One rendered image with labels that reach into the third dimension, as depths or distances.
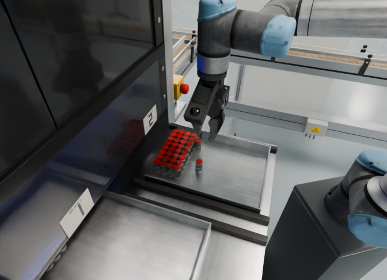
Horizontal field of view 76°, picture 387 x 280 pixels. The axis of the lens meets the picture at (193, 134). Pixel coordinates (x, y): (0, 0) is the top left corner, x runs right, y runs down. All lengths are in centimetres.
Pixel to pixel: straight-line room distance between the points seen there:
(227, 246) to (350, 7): 58
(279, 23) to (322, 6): 14
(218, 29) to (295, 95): 187
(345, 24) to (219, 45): 25
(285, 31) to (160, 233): 53
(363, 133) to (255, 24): 145
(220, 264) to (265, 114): 126
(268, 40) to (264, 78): 178
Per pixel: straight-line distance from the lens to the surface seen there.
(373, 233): 73
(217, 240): 68
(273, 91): 233
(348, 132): 185
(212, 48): 55
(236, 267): 66
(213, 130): 67
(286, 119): 177
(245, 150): 89
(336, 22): 62
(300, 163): 223
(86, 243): 71
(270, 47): 51
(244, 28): 52
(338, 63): 158
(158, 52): 75
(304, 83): 230
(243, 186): 78
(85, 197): 59
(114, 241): 70
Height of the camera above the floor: 149
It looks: 41 degrees down
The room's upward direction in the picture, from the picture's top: 2 degrees clockwise
